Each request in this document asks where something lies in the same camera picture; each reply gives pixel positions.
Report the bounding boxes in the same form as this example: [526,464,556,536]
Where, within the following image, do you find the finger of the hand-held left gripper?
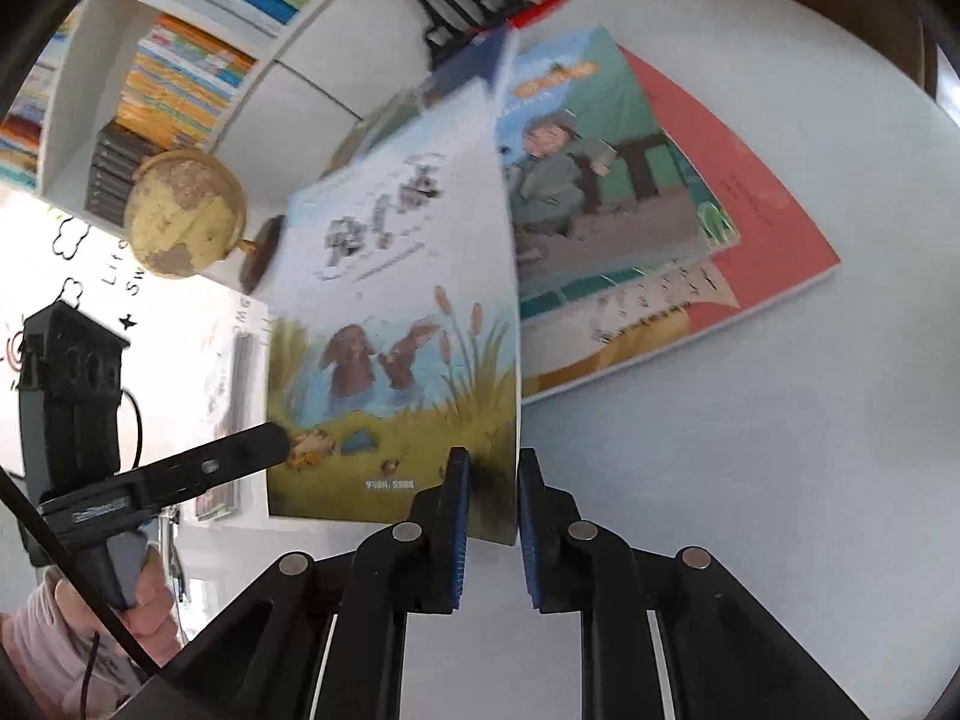
[133,421,292,512]

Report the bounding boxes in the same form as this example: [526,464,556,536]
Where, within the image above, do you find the cartoon poets cover book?
[491,25,742,320]

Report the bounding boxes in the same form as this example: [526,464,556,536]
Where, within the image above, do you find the row of thin colourful books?
[0,7,83,192]

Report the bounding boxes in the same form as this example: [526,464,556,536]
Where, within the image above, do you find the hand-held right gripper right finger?
[517,448,871,720]

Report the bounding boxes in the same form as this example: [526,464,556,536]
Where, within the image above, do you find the black lettering wall decal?
[94,236,132,293]

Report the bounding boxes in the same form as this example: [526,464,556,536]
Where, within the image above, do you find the red tassel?
[510,0,575,27]

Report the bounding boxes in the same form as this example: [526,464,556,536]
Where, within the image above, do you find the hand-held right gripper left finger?
[112,448,472,720]

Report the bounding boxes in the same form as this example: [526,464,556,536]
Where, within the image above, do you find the large pink book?
[619,45,842,346]

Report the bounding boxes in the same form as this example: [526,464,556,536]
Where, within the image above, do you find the thick black cable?
[0,469,166,683]

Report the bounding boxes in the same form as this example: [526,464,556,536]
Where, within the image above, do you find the blue eagle cover book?
[424,26,515,102]

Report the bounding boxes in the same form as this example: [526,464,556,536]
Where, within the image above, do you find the person's left hand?
[56,544,185,665]

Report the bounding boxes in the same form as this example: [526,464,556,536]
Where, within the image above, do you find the row of black books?
[82,120,151,226]

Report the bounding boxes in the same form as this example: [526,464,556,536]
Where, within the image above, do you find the row of yellow orange books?
[118,13,257,152]

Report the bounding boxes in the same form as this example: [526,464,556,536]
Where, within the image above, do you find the rabbit reeds cover book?
[264,79,524,547]

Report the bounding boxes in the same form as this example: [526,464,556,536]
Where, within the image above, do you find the red sun wall decal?
[0,319,27,391]

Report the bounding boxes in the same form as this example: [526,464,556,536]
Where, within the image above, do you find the white bookshelf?
[0,0,451,241]

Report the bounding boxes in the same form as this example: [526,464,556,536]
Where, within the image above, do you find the black carved fan stand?
[390,0,537,65]

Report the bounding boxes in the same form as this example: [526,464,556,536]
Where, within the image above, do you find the thin black cable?
[120,386,147,473]

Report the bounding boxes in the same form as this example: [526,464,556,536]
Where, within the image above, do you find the antique yellow desk globe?
[122,148,287,295]

